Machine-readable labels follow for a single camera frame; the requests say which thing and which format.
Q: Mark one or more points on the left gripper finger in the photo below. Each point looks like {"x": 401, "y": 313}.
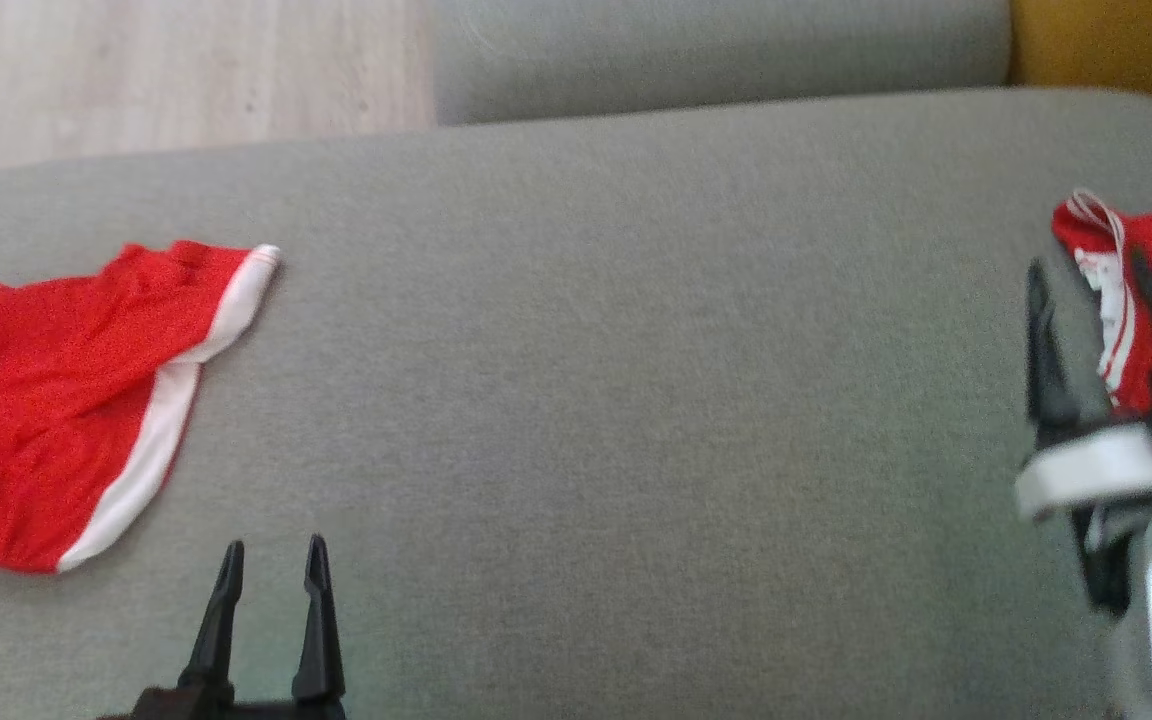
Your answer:
{"x": 216, "y": 620}
{"x": 318, "y": 620}

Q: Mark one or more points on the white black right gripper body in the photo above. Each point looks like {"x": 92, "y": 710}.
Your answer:
{"x": 1096, "y": 465}

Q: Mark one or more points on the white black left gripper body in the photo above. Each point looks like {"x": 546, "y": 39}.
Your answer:
{"x": 236, "y": 708}

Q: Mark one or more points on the red shorts with white trim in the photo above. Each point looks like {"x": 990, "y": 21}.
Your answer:
{"x": 46, "y": 400}

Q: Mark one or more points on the yellow sofa back cushion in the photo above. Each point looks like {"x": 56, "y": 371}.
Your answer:
{"x": 1116, "y": 50}

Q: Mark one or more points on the grey sofa chaise seat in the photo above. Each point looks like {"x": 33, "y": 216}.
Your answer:
{"x": 586, "y": 400}

